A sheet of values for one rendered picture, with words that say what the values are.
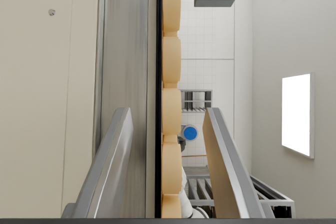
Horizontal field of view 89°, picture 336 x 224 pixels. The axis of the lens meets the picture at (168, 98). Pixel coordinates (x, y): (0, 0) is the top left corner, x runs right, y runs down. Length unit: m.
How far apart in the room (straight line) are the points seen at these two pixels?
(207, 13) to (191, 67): 1.40
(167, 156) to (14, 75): 0.17
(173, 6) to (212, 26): 4.54
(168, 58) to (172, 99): 0.04
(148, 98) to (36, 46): 0.12
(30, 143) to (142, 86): 0.12
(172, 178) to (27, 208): 0.14
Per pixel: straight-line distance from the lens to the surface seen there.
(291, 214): 1.71
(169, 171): 0.17
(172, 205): 0.20
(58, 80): 0.20
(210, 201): 1.47
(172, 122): 0.16
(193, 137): 4.27
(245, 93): 4.68
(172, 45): 0.17
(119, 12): 0.22
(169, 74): 0.17
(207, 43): 4.57
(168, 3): 0.19
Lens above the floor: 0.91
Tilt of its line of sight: level
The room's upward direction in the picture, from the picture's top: 90 degrees clockwise
